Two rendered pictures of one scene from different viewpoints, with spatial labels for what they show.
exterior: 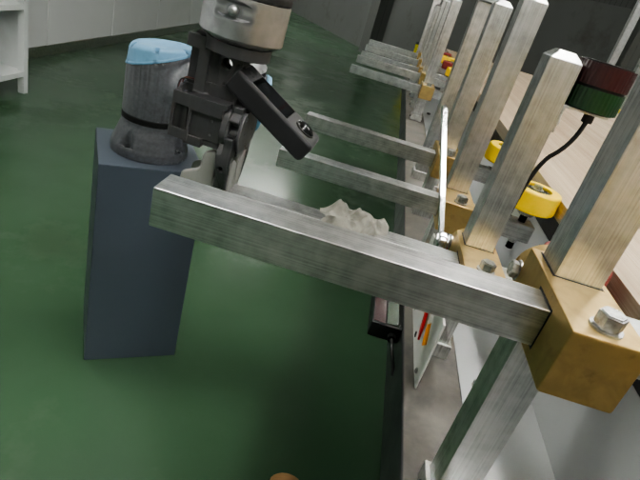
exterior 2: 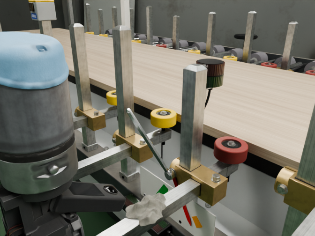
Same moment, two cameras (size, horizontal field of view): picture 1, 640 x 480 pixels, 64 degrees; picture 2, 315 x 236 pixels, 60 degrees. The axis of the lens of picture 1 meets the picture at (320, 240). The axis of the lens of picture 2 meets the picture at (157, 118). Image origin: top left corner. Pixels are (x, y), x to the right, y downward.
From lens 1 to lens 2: 0.37 m
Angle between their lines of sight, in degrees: 39
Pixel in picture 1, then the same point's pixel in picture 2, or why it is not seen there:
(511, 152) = (194, 121)
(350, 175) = (81, 170)
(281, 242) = not seen: outside the picture
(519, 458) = (240, 229)
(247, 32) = (67, 173)
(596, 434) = (263, 199)
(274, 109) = (96, 197)
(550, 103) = (201, 91)
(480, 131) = (128, 103)
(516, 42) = (125, 53)
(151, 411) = not seen: outside the picture
